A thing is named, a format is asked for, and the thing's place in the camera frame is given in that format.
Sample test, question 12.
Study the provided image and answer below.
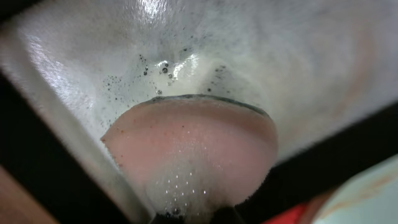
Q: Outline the pink green sponge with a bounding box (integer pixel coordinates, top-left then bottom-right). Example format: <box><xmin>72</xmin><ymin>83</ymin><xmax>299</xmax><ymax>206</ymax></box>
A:
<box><xmin>101</xmin><ymin>95</ymin><xmax>278</xmax><ymax>219</ymax></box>

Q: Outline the light blue plate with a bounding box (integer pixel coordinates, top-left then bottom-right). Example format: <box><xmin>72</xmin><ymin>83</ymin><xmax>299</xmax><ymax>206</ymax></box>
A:
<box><xmin>312</xmin><ymin>156</ymin><xmax>397</xmax><ymax>224</ymax></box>

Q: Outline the black soapy water tray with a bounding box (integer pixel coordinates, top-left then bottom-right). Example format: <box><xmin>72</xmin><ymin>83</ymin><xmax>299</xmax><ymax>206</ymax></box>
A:
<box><xmin>1</xmin><ymin>1</ymin><xmax>397</xmax><ymax>222</ymax></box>

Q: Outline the red plastic tray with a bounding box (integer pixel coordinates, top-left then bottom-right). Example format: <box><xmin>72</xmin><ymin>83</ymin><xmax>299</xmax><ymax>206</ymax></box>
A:
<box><xmin>261</xmin><ymin>202</ymin><xmax>308</xmax><ymax>224</ymax></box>

